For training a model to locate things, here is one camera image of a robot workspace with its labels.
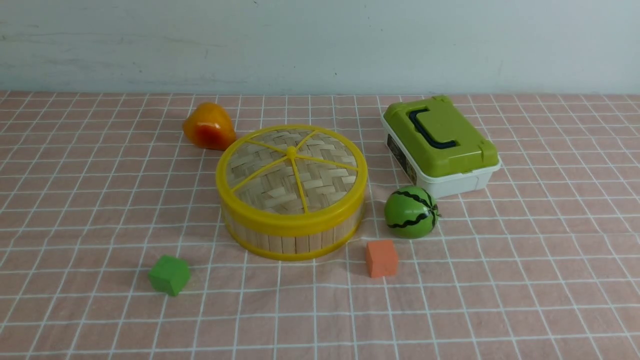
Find orange toy mango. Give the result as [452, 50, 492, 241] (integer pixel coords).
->
[182, 102, 237, 151]

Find green foam cube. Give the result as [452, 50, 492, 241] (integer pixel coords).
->
[147, 255, 191, 297]

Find green white plastic storage box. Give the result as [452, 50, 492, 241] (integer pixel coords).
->
[382, 95, 502, 199]

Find orange foam cube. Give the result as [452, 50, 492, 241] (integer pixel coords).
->
[365, 239, 399, 278]

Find yellow bamboo steamer basket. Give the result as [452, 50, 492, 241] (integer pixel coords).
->
[221, 201, 366, 262]

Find yellow woven bamboo steamer lid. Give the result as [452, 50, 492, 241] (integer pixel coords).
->
[215, 124, 368, 237]

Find green toy watermelon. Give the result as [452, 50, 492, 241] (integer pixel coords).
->
[384, 186, 442, 239]

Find pink checkered tablecloth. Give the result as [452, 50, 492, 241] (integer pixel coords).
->
[0, 90, 640, 360]

